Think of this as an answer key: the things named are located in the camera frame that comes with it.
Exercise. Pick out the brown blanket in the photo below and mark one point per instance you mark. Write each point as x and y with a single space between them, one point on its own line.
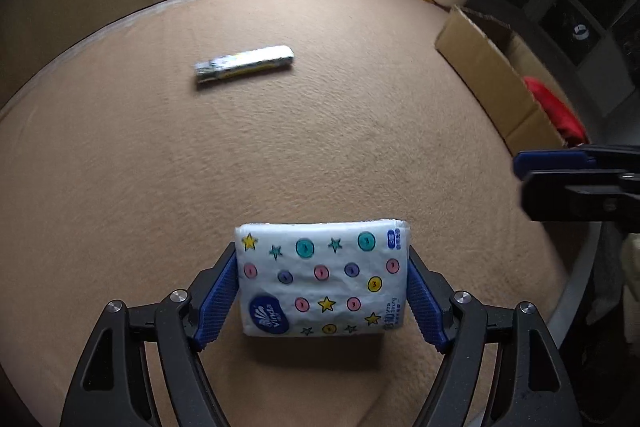
325 132

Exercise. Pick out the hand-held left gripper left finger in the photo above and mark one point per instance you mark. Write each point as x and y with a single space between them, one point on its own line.
217 302

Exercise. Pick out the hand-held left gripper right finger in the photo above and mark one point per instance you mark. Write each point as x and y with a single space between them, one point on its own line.
425 302

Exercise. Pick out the white patterned tissue pack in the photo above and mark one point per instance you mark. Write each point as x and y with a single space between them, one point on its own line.
320 277

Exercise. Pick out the red pouch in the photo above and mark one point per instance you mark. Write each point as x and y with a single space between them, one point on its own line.
555 107

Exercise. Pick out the cardboard box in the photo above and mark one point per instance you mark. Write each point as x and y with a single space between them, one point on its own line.
490 72

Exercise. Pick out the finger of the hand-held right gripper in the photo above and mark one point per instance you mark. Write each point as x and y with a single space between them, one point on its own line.
550 159
575 197

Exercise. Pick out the small patterned pack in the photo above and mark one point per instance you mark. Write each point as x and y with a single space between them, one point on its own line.
250 62

